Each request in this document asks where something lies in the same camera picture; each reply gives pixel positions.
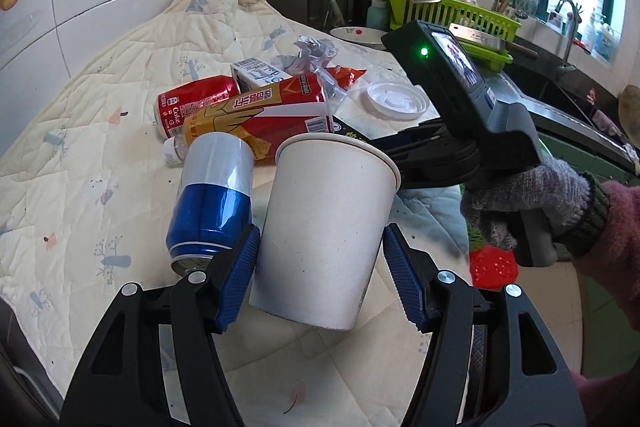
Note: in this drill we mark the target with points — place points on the red yellow labelled drink bottle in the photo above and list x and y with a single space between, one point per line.
280 107

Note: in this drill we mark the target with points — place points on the cream quilted mat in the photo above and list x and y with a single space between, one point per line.
100 187

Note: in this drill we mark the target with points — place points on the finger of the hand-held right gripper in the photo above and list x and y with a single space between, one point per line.
405 138
430 177

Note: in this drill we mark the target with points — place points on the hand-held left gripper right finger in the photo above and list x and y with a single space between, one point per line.
405 282

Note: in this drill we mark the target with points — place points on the green plastic dish rack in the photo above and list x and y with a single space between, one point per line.
450 14

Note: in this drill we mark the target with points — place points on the person's right forearm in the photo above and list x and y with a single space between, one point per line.
615 247

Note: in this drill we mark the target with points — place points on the printed paper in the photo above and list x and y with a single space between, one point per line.
310 52

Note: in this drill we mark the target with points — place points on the metal faucet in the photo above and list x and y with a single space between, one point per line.
567 32

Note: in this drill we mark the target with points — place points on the orange snack wrapper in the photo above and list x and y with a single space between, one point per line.
345 77

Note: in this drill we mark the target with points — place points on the white plate with red print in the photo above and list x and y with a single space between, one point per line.
357 37

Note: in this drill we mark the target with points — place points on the red soda can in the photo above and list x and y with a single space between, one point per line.
190 104

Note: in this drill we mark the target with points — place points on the steel sink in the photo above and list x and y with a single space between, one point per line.
565 99

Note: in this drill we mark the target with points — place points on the green glass jar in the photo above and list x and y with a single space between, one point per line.
336 4

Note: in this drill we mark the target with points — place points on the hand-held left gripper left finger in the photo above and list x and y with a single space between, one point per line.
237 279

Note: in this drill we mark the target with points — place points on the blue and silver can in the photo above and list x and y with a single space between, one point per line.
210 207

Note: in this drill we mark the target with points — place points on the steel cleaver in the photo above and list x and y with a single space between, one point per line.
480 38

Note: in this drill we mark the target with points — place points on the white blue milk carton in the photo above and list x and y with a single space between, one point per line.
255 74

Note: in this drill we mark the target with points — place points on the person's right hand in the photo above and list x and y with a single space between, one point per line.
545 192

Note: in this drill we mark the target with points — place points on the white detergent bottle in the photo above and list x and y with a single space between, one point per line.
602 39

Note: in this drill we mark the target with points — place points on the white paper cup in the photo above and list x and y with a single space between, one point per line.
320 232

